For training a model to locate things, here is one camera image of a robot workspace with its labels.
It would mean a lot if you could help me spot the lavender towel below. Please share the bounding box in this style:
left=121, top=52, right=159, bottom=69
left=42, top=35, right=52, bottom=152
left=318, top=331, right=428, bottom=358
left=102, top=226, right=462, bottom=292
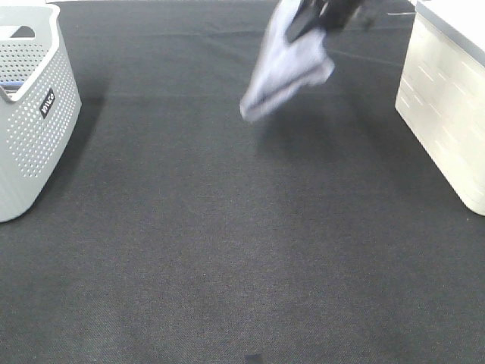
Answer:
left=239, top=1, right=334, bottom=122

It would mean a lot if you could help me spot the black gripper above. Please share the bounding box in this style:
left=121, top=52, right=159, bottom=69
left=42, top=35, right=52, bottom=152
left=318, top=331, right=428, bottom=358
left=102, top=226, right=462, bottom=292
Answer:
left=285, top=0, right=374, bottom=43

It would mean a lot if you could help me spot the blue cloth inside basket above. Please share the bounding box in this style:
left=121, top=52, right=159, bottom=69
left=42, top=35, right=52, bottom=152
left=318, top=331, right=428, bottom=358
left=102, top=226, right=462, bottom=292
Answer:
left=0, top=81, right=23, bottom=93

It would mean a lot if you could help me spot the grey perforated laundry basket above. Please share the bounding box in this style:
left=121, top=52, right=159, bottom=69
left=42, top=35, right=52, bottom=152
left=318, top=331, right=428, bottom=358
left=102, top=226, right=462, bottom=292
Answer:
left=1, top=1, right=82, bottom=222

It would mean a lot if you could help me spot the white storage bin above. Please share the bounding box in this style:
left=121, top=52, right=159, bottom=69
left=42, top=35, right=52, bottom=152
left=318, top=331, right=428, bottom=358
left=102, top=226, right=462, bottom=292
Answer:
left=395, top=1, right=484, bottom=215

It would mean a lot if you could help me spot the black table mat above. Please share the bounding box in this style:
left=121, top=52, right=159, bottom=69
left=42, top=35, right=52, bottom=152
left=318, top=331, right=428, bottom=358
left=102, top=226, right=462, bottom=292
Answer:
left=1, top=1, right=484, bottom=363

